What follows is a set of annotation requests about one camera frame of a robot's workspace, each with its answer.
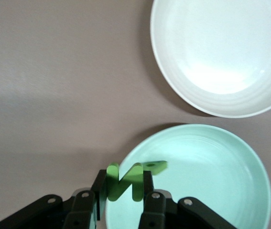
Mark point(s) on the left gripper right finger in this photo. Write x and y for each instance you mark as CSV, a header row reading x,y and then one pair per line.
x,y
156,212

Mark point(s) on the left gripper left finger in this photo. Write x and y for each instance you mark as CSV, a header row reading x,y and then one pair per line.
x,y
78,212

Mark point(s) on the light green plate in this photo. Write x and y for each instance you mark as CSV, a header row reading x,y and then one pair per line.
x,y
209,179

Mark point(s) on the pale pink plate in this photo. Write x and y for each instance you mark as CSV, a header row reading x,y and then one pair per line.
x,y
221,47

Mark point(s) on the dark green foam letter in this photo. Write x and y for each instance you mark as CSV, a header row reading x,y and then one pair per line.
x,y
160,167

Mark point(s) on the brown table cover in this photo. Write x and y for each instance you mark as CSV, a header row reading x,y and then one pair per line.
x,y
54,71

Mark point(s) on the green foam letter N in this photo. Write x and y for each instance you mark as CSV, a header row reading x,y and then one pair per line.
x,y
123,186

